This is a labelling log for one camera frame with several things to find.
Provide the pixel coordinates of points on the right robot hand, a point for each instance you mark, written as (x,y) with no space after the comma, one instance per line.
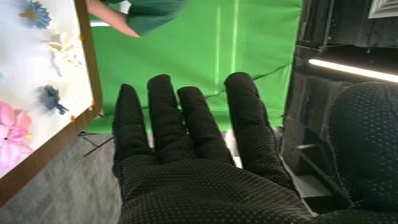
(196,186)

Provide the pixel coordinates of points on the person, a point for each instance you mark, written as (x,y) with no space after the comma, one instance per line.
(156,13)

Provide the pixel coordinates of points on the pink flower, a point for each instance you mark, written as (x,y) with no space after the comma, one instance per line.
(12,140)

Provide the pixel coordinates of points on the dark blue flower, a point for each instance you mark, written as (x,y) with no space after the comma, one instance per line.
(52,98)

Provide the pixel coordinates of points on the white sheet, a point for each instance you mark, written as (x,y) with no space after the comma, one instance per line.
(28,63)

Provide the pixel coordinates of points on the white flower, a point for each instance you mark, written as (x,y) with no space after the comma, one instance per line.
(63,48)

